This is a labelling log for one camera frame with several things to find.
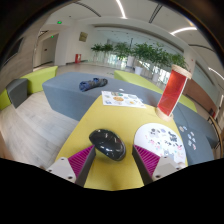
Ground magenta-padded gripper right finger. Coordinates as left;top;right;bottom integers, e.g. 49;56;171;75
131;143;187;186

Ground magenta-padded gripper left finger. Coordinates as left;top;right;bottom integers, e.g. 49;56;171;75
46;144;98;188

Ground black computer mouse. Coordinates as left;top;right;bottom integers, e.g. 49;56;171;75
88;128;127;162

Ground round white printed mouse pad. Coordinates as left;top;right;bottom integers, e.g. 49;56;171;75
133;122;188;165

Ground grey upholstered bench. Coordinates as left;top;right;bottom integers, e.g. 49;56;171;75
172;102;216;166
42;71;168;122

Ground red panel wooden-capped lamp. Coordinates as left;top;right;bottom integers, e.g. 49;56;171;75
155;64;193;122

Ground white printed sticker sheet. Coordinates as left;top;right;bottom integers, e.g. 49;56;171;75
101;90;147;110

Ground dark blue folded umbrella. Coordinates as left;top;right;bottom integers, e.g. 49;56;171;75
78;77;109;93

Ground small dark grey ottoman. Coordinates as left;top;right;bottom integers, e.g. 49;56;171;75
5;78;29;109

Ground lime green upholstered bench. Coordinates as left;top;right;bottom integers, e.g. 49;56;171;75
113;69;198;113
0;65;59;111

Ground row of potted green plants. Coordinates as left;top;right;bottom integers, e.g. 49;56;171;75
90;41;190;84

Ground ceiling strip lights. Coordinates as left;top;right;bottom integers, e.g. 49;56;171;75
114;0;224;82

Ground brown wall plaque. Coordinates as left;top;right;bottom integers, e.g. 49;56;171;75
78;31;89;43

